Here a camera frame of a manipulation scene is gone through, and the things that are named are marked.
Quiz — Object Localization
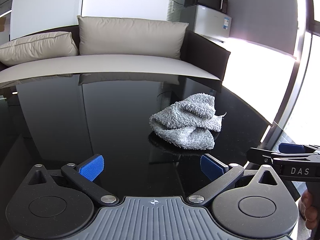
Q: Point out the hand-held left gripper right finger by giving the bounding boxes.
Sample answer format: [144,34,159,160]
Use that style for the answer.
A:
[188,154,283,207]

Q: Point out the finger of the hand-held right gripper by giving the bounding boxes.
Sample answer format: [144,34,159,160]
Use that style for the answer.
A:
[246,147,315,165]
[279,142,320,155]

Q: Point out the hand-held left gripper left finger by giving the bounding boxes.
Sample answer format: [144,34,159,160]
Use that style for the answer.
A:
[25,154,119,207]

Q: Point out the grey fluffy towel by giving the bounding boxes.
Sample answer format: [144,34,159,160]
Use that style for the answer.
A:
[149,93,227,150]

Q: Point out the person's right hand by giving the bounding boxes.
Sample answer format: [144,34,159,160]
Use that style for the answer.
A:
[298,189,320,230]

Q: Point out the dark brown sofa beige seat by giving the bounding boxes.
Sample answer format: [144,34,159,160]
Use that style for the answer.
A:
[0,25,232,89]

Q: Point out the small beige cushion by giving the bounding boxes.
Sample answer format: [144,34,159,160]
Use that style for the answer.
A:
[0,31,79,67]

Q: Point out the large beige cushion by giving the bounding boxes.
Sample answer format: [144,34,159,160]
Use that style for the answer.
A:
[77,15,189,60]

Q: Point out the white fridge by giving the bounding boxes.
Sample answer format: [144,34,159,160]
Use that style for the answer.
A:
[180,4,232,43]

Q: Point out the window blinds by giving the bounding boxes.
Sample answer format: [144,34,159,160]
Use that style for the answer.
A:
[167,0,187,22]

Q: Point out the grey window frame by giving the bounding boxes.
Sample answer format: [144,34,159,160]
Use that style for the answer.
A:
[260,0,316,143]

